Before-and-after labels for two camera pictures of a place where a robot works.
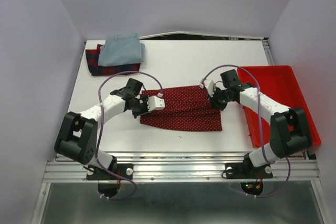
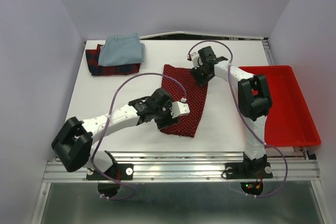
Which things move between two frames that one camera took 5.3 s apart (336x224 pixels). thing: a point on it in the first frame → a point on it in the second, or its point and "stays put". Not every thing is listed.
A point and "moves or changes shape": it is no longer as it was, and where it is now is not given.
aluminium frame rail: x=178 y=168 stays put
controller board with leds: x=252 y=188 stays put
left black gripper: x=145 y=99 → x=168 y=121
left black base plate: x=125 y=170 stays put
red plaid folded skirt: x=96 y=70 stays put
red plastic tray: x=279 y=83 stays put
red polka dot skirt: x=186 y=109 moves or changes shape
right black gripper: x=214 y=103 → x=200 y=80
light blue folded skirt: x=122 y=50 stays put
